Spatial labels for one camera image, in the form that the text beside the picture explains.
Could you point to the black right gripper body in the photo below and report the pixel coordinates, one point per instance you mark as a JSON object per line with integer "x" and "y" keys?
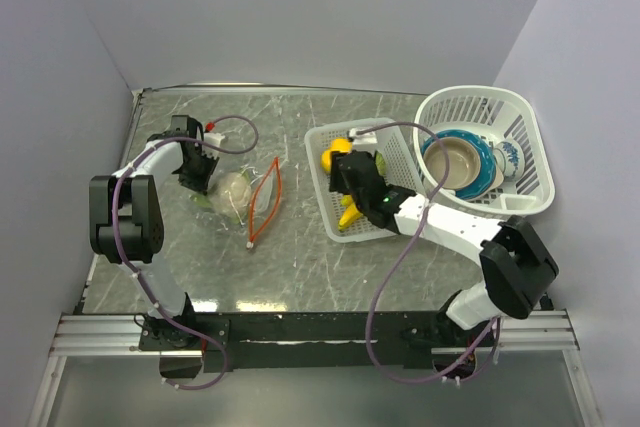
{"x": 338, "y": 184}

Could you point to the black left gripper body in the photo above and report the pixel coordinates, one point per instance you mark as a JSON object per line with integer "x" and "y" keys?
{"x": 196, "y": 173}

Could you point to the green fake cabbage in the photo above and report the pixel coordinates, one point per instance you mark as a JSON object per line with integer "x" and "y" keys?
{"x": 380, "y": 164}

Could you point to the yellow fake mango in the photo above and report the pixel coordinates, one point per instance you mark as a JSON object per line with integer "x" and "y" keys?
{"x": 338, "y": 145}

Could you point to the yellow fake banana bunch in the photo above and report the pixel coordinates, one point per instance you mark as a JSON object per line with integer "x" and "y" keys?
{"x": 350, "y": 215}

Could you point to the white fake cauliflower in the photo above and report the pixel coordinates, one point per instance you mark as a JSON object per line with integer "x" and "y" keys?
{"x": 229, "y": 197}

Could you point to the clear zip top bag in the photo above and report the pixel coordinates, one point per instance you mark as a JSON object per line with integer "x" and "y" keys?
{"x": 266, "y": 198}

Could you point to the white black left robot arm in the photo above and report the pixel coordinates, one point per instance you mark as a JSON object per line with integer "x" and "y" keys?
{"x": 126, "y": 224}

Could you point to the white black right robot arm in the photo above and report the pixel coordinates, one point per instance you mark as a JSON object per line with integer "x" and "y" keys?
{"x": 517, "y": 268}

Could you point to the white rectangular perforated basket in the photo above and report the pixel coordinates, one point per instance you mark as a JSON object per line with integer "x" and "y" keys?
{"x": 400, "y": 171}

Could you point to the blue rimmed beige bowl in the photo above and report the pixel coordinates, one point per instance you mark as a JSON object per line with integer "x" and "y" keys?
{"x": 473, "y": 169}

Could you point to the white round slotted basket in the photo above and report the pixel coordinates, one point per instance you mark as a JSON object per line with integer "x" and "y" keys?
{"x": 495, "y": 115}

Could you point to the blue white porcelain vase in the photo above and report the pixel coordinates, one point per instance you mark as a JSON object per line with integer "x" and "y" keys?
{"x": 509, "y": 157}

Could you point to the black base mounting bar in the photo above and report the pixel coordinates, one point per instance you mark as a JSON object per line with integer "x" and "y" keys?
{"x": 263, "y": 340}

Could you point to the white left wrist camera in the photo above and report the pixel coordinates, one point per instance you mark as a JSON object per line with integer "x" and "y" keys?
{"x": 215, "y": 139}

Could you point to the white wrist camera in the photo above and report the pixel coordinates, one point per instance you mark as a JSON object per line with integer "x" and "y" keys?
{"x": 215, "y": 139}
{"x": 362, "y": 136}

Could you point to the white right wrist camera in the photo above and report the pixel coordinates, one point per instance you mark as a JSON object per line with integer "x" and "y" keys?
{"x": 362, "y": 136}

